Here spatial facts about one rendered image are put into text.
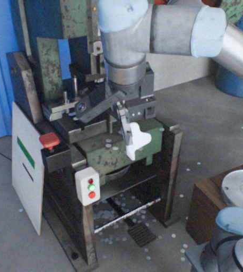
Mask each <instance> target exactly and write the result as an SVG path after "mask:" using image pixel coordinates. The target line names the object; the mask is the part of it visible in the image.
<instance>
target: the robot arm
mask: <svg viewBox="0 0 243 272"><path fill-rule="evenodd" d="M98 13H99V23H98V25H99V29H100V33H101V41H102V49H103V57H104V62H105V70H106V76H107V79H108V80H107V81H106V82H105V83H104V84H102V85H101V86H99V87H97V88H96V89H95V90H94V91H92V92H91V93H89V94H88V95H87V96H85V97H83V98H82V99H81V100H80V101H78V102H77V103H75V105H74V107H75V113H76V119H78V120H80V121H82V122H83V123H87V122H88V121H90V120H92V119H93V118H95V117H97V115H99V114H100V113H102V112H104V111H105V110H107V109H108V108H109V107H111V111H112V112H115V115H116V119H117V121H118V122H121V132H122V135H123V139H124V145H125V147H126V153H127V155H128V157H129V158H130V159H131V160H135V150H137V149H139V148H140V147H142V146H144V145H145V144H147V143H149V142H150V141H151V135H150V134H148V133H143V132H141V131H140V129H139V126H138V124H137V123H136V122H131V123H130V122H129V120H131V119H135V118H142V117H145V119H148V118H153V117H155V110H156V99H155V97H154V72H153V70H152V69H151V68H150V65H149V62H148V61H147V62H146V53H148V54H164V55H182V56H193V57H194V58H198V57H209V58H211V59H212V60H215V61H216V62H218V64H220V65H221V66H223V67H225V68H226V69H228V70H229V71H230V72H231V73H233V74H234V75H236V76H238V77H240V78H241V79H242V80H243V31H241V30H240V29H239V28H237V27H236V26H235V25H234V24H232V23H230V22H229V21H228V20H226V19H225V12H224V10H223V9H221V8H216V7H209V6H206V5H204V3H202V1H201V0H170V1H169V2H168V3H167V5H160V4H148V2H147V0H98ZM151 98H152V101H150V100H149V99H151ZM152 106H154V112H153V113H151V114H147V112H151V111H152V108H151V107H152ZM131 133H132V135H131ZM200 263H201V267H202V269H203V271H204V272H243V209H242V208H238V207H226V208H223V209H221V211H220V212H219V214H218V216H217V217H216V220H215V225H214V229H213V234H212V238H211V240H210V241H209V242H208V243H207V244H206V245H205V247H204V248H203V250H202V253H201V256H200Z"/></svg>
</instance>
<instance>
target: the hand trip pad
mask: <svg viewBox="0 0 243 272"><path fill-rule="evenodd" d="M39 141H40V142H41V144H42V145H43V146H44V147H46V148H48V150H52V149H53V146H55V145H57V144H59V142H60V140H59V139H58V137H57V136H56V135H55V134H54V133H47V134H44V135H41V136H40V137H39Z"/></svg>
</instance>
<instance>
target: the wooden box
mask: <svg viewBox="0 0 243 272"><path fill-rule="evenodd" d="M241 169H243V165H240V166H238V167H235V168H232V169H230V170H228V171H225V172H223V173H220V174H217V175H214V176H212V177H210V178H207V179H204V180H202V181H199V182H196V183H194V187H193V194H192V199H191V203H190V209H189V212H188V218H187V224H186V231H187V233H188V234H189V235H190V236H191V237H192V239H193V240H194V241H195V243H196V244H197V245H201V244H202V243H205V242H207V241H210V240H211V238H212V234H213V229H214V225H215V220H216V217H217V216H218V214H219V212H220V211H221V209H223V208H226V207H229V206H228V205H227V204H226V203H225V201H224V199H223V197H222V195H221V188H222V183H223V180H224V178H225V176H226V175H228V174H229V173H232V172H234V171H239V170H241Z"/></svg>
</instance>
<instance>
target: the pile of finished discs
mask: <svg viewBox="0 0 243 272"><path fill-rule="evenodd" d="M221 195H222V197H223V199H224V201H225V203H226V204H227V205H228V206H229V207H230V206H231V207H238V208H242V209H243V169H241V170H239V171H234V172H232V173H229V174H228V175H226V176H225V178H224V180H223V183H222V188H221Z"/></svg>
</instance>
